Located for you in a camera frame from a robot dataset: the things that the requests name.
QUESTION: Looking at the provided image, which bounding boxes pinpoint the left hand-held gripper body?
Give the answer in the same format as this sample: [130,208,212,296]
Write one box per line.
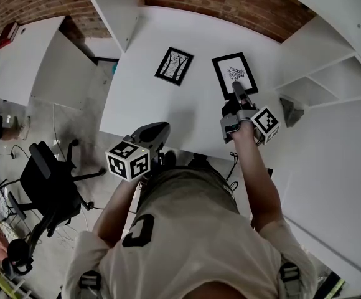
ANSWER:
[105,134,166,182]

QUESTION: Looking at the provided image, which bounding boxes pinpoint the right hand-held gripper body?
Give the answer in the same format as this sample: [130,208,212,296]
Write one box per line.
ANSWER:
[220,99,281,146]

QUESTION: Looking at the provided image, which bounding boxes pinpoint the black framed bird picture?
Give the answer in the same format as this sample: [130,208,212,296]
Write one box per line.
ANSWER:
[211,52,260,101]

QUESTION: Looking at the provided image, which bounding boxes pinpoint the black framed tree picture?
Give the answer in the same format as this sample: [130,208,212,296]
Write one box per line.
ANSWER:
[154,46,195,87]

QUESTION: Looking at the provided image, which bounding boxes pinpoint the person's right forearm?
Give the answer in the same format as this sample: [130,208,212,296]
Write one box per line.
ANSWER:
[232,126,284,233]

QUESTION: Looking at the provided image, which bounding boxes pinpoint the person's left forearm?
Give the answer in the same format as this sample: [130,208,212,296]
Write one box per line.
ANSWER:
[91,176,141,249]

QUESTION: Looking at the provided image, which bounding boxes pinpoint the white table top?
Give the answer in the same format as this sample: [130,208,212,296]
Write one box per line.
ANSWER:
[99,5,308,168]

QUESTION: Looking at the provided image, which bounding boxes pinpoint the person's black left shoe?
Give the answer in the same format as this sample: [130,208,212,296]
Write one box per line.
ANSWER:
[163,150,177,168]

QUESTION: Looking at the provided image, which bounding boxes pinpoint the person's black shoe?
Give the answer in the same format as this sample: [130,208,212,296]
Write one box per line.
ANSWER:
[163,150,177,168]
[192,154,209,168]

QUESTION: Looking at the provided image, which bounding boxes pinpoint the grey crumpled cloth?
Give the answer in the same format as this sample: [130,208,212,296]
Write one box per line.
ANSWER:
[279,94,305,128]

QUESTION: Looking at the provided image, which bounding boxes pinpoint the person's black right shoe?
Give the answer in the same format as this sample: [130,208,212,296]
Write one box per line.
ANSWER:
[192,154,209,168]

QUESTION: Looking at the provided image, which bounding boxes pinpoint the person's olive shorts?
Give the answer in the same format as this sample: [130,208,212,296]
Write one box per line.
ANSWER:
[136,166,241,227]

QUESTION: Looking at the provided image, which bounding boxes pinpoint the black office chair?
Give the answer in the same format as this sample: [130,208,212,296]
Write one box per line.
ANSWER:
[4,138,106,277]

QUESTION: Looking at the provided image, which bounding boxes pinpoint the person's white t-shirt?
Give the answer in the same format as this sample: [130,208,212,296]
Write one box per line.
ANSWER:
[61,212,320,299]

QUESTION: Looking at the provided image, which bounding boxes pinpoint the white side table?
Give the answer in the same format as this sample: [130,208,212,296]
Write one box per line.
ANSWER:
[0,15,103,112]

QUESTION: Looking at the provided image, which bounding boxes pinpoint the yellow-rimmed racket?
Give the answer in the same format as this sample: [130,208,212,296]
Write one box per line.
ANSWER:
[0,219,18,244]

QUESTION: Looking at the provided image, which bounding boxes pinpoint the red book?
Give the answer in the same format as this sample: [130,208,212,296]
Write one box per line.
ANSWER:
[0,22,19,49]

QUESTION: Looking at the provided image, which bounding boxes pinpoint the yellow-green rack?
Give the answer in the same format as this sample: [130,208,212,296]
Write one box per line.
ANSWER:
[0,272,26,299]

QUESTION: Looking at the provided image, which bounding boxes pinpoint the black-framed window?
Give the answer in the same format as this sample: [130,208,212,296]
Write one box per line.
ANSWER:
[319,269,346,299]

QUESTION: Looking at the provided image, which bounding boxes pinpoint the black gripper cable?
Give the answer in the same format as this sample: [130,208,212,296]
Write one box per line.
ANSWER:
[225,150,240,194]

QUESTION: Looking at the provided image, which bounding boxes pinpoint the black cable with adapter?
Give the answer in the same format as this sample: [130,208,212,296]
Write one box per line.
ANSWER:
[0,143,21,161]

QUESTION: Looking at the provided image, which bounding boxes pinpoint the grey harness shoulder strap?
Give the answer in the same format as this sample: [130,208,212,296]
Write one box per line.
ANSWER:
[279,261,301,299]
[79,270,102,299]

